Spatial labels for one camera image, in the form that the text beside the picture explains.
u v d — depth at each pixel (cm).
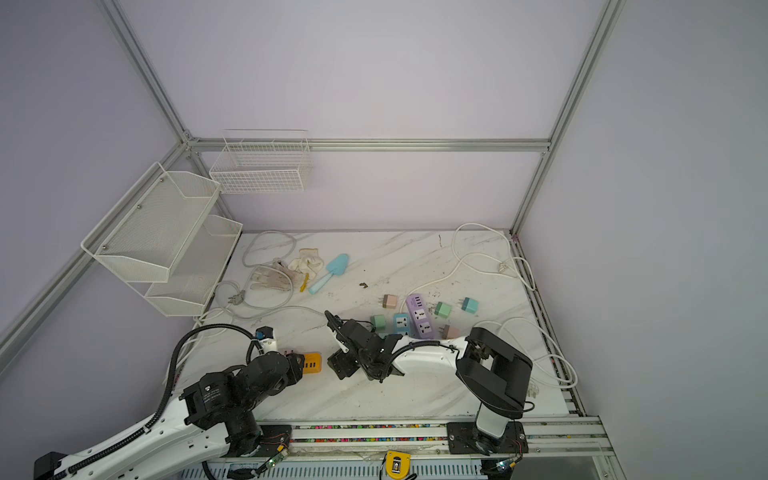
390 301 98
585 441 75
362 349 64
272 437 75
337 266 111
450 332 92
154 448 48
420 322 93
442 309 96
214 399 51
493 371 46
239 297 98
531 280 111
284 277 104
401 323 93
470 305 98
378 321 93
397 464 69
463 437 73
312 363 84
